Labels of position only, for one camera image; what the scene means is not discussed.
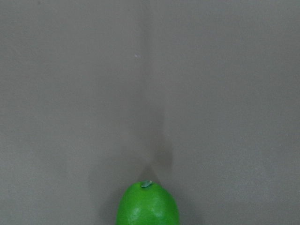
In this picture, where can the green lime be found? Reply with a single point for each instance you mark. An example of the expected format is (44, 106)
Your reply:
(147, 203)

